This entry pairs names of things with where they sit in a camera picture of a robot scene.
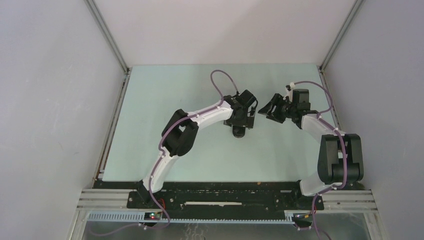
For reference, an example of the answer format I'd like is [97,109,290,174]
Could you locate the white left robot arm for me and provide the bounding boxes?
[136,90,258,208]

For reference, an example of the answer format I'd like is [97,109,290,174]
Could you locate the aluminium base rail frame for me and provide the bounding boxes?
[67,189,388,240]

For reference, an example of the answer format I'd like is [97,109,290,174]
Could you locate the aluminium corner rail left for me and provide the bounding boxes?
[84,0,130,75]

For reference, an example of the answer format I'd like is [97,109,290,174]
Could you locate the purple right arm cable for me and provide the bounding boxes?
[286,80,349,240]

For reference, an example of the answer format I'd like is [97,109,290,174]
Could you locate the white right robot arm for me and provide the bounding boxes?
[258,88,365,209]

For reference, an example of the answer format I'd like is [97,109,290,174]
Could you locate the aluminium corner rail right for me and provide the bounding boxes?
[319,0,366,73]

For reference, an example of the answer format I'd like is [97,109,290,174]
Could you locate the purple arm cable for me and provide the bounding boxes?
[286,80,349,240]
[86,69,240,238]

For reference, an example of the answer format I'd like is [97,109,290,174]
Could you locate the aluminium corner rail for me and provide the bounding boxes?
[319,0,366,73]
[84,0,130,75]

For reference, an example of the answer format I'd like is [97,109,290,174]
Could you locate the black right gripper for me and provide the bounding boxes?
[258,93,297,124]

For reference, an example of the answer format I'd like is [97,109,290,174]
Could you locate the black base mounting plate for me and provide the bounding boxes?
[93,180,325,221]

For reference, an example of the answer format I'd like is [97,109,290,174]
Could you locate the black glasses case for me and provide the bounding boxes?
[232,125,246,138]

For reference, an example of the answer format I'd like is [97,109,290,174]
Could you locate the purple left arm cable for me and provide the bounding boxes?
[86,69,240,238]

